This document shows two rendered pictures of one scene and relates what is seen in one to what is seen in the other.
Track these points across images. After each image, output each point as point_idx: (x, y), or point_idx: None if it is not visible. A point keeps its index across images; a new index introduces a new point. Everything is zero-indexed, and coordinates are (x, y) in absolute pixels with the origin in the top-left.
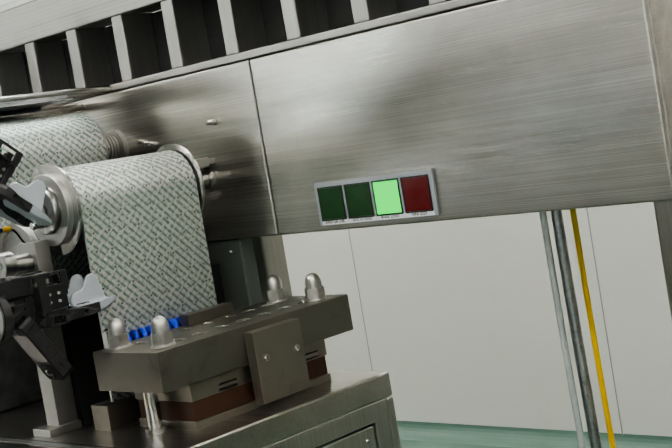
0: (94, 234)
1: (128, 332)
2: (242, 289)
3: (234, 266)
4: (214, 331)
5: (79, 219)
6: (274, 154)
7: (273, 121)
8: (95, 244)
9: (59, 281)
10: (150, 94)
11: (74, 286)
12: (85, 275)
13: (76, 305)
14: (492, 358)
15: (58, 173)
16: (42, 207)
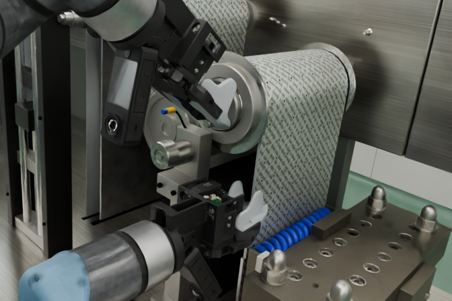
0: (267, 144)
1: (266, 236)
2: (335, 177)
3: (334, 157)
4: (374, 283)
5: (262, 131)
6: (434, 88)
7: (450, 58)
8: (265, 154)
9: (233, 205)
10: None
11: (233, 193)
12: (221, 152)
13: (240, 227)
14: None
15: (249, 71)
16: (227, 111)
